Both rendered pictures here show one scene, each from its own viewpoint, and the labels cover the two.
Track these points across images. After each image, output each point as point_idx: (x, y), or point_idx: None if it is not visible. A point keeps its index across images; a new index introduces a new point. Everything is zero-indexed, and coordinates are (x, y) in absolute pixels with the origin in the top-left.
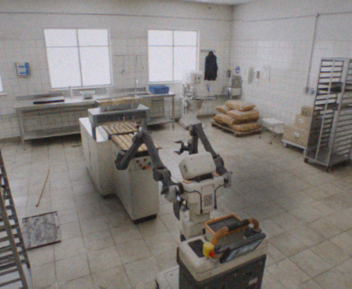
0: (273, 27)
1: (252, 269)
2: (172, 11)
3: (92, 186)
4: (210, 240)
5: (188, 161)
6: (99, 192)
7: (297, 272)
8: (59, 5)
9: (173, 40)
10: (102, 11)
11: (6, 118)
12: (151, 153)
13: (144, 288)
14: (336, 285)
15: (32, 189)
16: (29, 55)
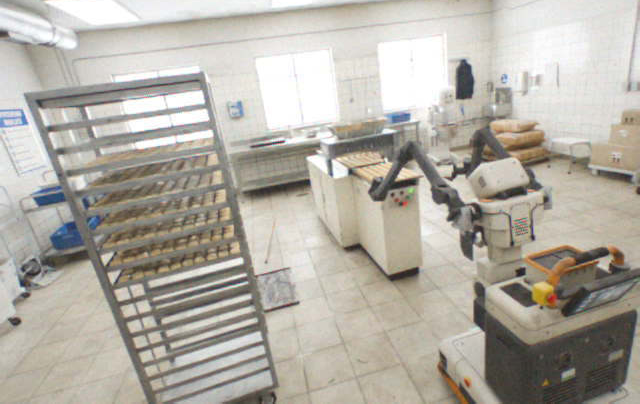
0: (562, 5)
1: (614, 334)
2: (408, 13)
3: (328, 238)
4: (538, 282)
5: (486, 170)
6: (338, 244)
7: None
8: (270, 27)
9: (411, 52)
10: (321, 27)
11: None
12: (426, 168)
13: (419, 364)
14: None
15: (258, 244)
16: (242, 92)
